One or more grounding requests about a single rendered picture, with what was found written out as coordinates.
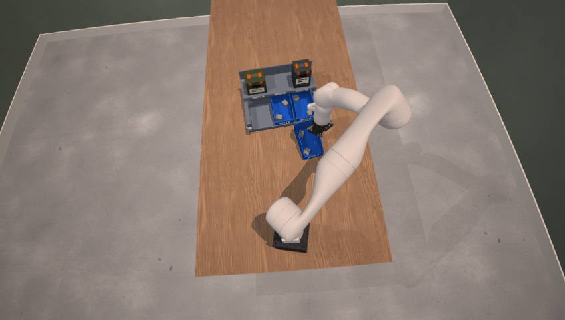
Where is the olive green case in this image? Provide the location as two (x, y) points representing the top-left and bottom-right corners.
(243, 68), (267, 95)

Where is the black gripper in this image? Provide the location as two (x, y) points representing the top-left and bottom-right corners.
(306, 120), (333, 137)

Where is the dark grey tool case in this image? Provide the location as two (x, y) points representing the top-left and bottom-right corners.
(292, 59), (312, 88)

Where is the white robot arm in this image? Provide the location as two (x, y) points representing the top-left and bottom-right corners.
(265, 82), (412, 243)

